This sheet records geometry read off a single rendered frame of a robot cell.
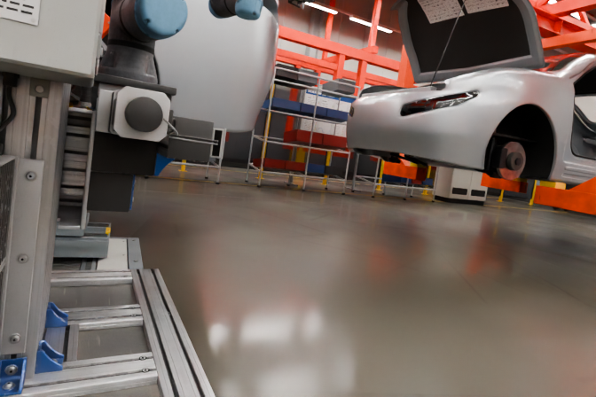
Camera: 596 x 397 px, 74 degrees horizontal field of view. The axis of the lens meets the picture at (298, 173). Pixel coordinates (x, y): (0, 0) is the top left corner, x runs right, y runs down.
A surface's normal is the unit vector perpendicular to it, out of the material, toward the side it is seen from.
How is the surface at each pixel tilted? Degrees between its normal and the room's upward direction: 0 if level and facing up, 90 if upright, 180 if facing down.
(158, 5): 97
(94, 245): 90
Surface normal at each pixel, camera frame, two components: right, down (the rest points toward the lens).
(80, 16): 0.46, 0.12
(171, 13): 0.64, 0.27
